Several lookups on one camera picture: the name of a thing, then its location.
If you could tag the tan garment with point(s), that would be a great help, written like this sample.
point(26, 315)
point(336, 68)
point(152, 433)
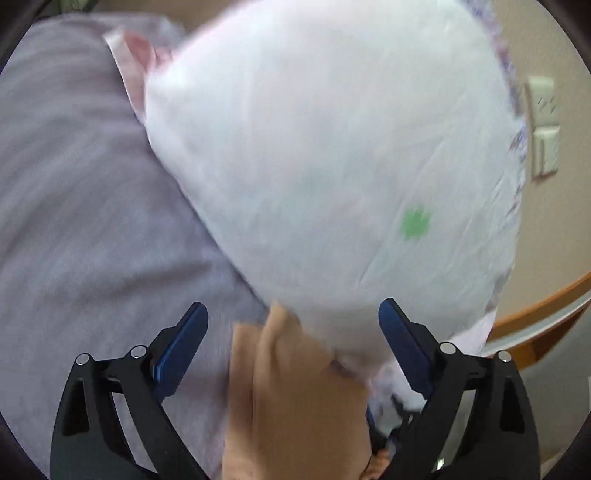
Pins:
point(291, 413)

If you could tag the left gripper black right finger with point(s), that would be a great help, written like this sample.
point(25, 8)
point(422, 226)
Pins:
point(477, 422)

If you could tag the grey bed sheet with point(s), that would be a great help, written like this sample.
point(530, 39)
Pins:
point(99, 249)

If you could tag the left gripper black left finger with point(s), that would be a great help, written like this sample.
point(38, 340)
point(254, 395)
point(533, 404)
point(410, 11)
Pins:
point(88, 440)

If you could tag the beige wall switch plate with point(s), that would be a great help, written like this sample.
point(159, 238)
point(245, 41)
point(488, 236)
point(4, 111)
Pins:
point(545, 125)

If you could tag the white floral pillow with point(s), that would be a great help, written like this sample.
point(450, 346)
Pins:
point(345, 152)

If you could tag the wooden bed frame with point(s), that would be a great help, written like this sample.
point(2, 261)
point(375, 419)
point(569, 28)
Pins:
point(531, 333)

